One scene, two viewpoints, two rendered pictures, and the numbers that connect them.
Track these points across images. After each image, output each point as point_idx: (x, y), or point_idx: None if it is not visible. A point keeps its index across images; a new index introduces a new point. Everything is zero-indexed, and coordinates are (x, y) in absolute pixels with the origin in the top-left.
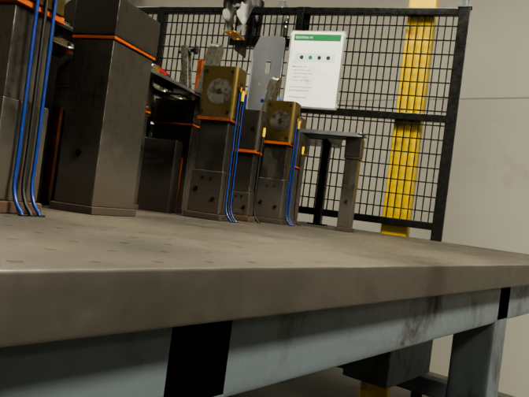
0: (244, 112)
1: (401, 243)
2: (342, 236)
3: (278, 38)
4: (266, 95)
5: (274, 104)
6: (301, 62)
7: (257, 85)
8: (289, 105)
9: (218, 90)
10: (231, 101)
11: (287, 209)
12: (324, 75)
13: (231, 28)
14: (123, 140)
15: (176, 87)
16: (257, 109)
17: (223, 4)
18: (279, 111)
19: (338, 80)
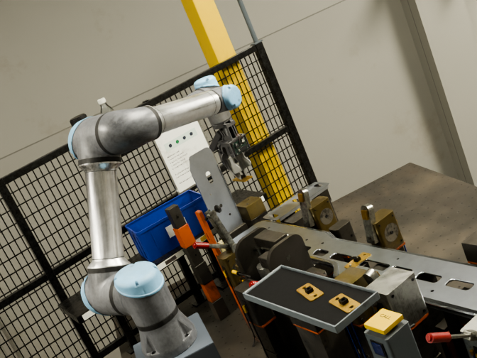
0: (341, 229)
1: (436, 232)
2: (447, 254)
3: (204, 150)
4: (306, 206)
5: (317, 208)
6: (173, 150)
7: (209, 197)
8: (326, 202)
9: (392, 232)
10: (399, 232)
11: None
12: (196, 148)
13: (240, 175)
14: None
15: (355, 248)
16: (221, 214)
17: (223, 160)
18: (322, 210)
19: (209, 146)
